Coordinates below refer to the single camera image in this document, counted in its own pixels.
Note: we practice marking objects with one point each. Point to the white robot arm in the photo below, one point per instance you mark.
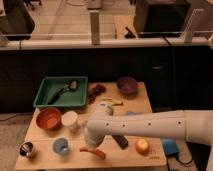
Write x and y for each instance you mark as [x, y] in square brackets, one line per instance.
[194, 126]

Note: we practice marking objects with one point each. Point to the green plastic tray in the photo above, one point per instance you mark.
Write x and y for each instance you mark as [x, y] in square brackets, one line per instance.
[66, 92]

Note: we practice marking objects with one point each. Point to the dark red grape bunch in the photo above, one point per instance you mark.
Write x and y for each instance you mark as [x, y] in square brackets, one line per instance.
[94, 92]

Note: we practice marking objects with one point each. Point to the purple bowl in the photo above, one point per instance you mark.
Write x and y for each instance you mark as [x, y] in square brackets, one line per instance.
[127, 85]

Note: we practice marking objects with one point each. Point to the blue sponge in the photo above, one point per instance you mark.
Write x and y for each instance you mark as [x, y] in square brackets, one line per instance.
[129, 113]

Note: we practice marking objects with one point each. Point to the crumpled blue grey cloth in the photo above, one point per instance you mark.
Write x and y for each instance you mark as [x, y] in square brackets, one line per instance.
[83, 124]

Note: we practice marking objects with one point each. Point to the white cup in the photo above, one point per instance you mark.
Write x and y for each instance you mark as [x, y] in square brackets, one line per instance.
[70, 120]

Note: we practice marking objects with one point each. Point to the black tool on desk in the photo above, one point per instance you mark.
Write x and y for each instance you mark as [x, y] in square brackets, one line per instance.
[129, 33]

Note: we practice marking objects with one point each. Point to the black remote control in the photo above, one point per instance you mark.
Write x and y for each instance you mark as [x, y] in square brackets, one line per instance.
[121, 141]

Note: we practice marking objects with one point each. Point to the orange red bowl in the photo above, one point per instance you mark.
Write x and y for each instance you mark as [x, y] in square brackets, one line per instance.
[48, 118]

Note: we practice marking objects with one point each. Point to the orange fruit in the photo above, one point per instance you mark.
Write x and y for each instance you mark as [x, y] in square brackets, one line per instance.
[142, 146]

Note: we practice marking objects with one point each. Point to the blue mug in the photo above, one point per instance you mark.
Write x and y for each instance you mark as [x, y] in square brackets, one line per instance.
[60, 146]

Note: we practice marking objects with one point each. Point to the blue tape roll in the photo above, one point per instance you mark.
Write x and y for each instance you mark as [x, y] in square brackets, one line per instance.
[170, 147]

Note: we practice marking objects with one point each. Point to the black office chair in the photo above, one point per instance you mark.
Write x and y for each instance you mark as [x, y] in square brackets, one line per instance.
[16, 23]

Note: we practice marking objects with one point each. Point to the black handled brush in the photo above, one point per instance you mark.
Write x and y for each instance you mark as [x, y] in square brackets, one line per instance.
[71, 86]

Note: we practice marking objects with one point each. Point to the grey metal post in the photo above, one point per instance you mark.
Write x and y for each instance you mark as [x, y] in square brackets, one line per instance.
[95, 29]

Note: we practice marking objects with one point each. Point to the slanted metal bracket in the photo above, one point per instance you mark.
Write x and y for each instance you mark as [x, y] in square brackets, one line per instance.
[193, 22]

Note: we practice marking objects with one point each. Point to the white horizontal rail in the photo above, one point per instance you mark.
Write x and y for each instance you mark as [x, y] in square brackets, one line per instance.
[104, 43]

